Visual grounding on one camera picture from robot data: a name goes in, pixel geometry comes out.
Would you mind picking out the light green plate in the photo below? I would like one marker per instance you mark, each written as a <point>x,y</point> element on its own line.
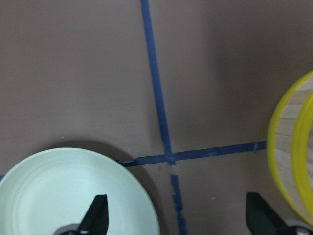
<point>51,191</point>

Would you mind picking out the yellow bamboo steamer far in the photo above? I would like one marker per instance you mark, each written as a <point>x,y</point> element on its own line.
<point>290,147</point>

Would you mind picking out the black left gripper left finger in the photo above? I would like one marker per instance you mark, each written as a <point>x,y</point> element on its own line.
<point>95,221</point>

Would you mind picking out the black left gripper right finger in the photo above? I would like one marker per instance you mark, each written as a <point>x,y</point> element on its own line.
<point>261,219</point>

